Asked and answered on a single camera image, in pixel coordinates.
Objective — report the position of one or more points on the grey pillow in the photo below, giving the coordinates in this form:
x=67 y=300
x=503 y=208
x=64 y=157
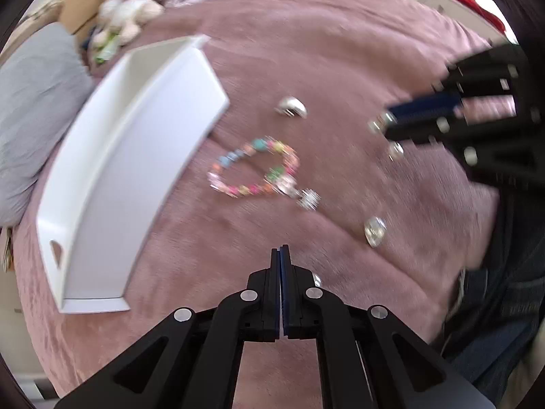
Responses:
x=38 y=115

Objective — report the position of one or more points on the small silver earring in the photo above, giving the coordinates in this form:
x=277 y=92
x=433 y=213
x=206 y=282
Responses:
x=317 y=280

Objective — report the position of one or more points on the person's dark jeans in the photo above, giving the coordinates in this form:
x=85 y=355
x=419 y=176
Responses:
x=502 y=289

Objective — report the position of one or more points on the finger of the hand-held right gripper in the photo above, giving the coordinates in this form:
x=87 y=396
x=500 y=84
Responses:
x=425 y=106
x=419 y=134

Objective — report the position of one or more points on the clear crystal brooch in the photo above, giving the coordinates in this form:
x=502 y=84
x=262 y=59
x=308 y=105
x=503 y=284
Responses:
x=375 y=231

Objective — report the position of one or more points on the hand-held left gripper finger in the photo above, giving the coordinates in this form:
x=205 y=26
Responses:
x=276 y=289
x=285 y=289

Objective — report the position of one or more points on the white rectangular tray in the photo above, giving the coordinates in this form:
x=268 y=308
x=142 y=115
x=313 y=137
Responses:
x=127 y=170

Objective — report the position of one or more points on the white plush toy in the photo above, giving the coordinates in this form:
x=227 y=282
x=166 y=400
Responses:
x=127 y=15

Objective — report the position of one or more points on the pink blanket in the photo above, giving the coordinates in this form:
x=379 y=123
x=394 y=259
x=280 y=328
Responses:
x=340 y=51

